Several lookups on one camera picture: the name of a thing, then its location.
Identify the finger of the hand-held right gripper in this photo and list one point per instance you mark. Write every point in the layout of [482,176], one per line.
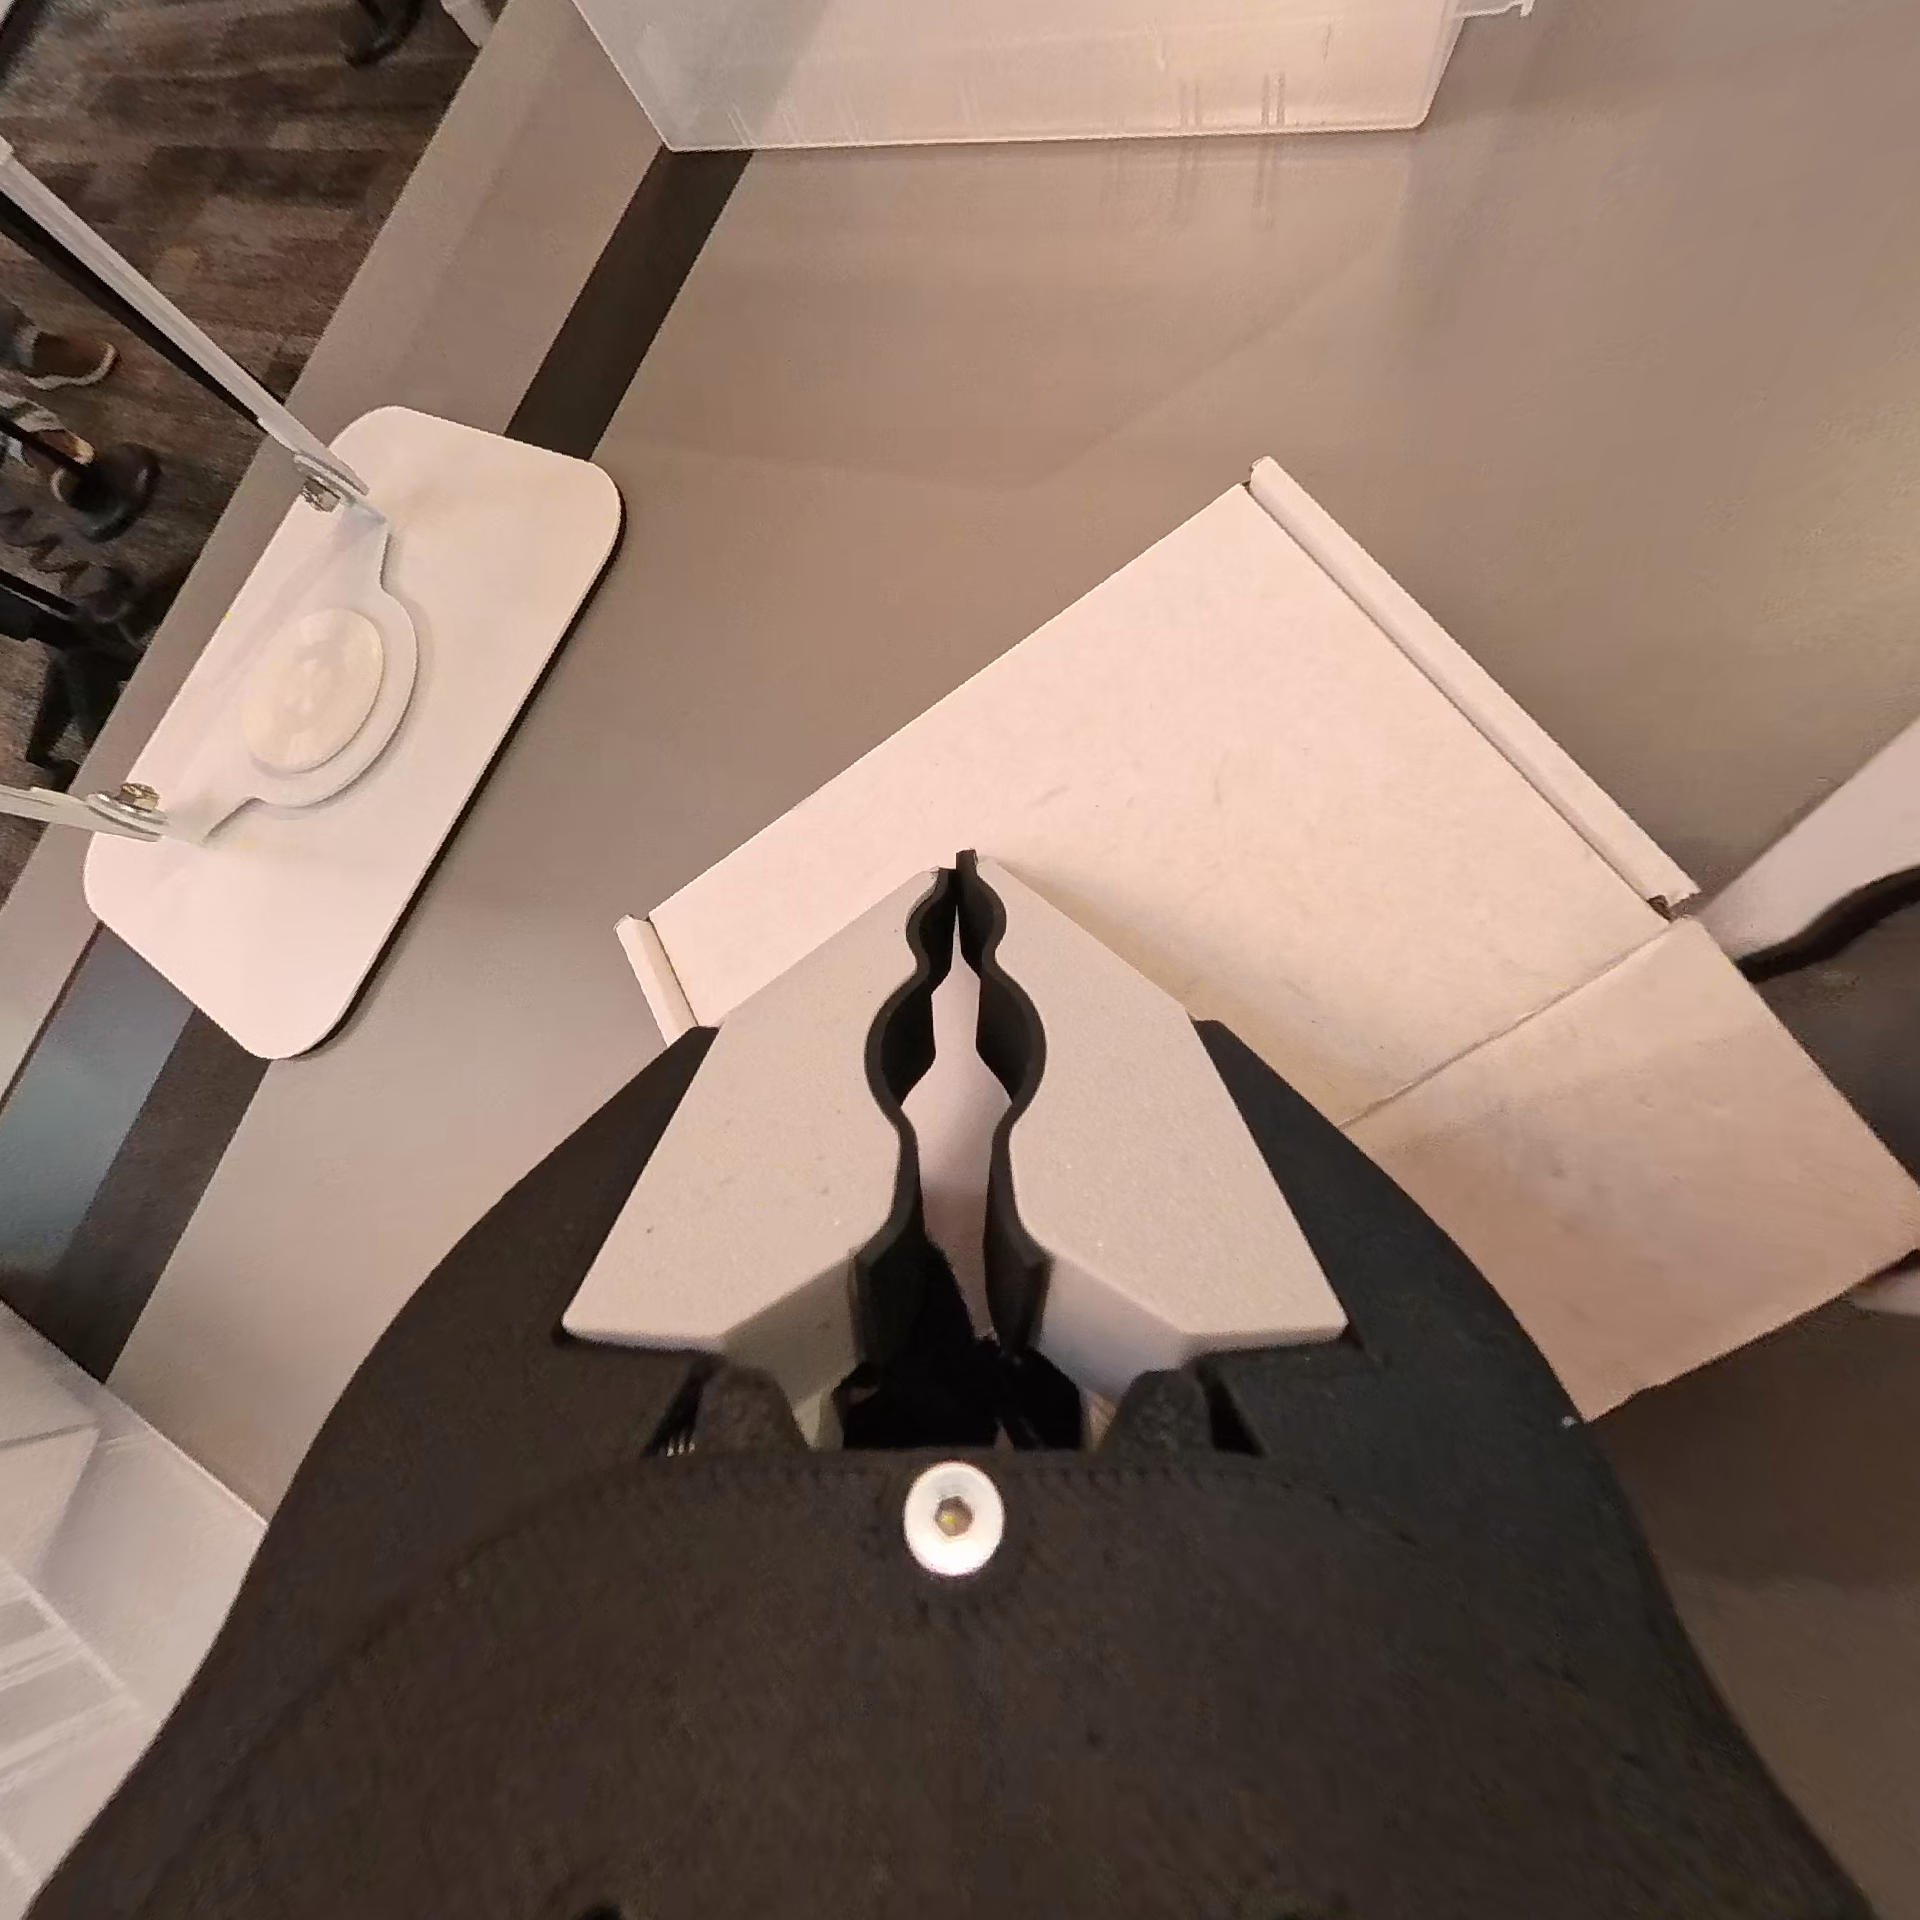
[1847,833]
[1874,1066]

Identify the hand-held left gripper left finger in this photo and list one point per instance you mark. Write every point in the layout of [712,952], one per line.
[720,1201]

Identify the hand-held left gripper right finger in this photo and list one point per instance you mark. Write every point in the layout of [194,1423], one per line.
[1171,1201]

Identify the white cardboard box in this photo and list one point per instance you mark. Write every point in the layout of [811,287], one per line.
[1276,827]

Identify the clear plastic container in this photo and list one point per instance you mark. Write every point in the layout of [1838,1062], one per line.
[1050,76]
[90,1500]

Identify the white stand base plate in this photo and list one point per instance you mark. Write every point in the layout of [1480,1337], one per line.
[451,720]

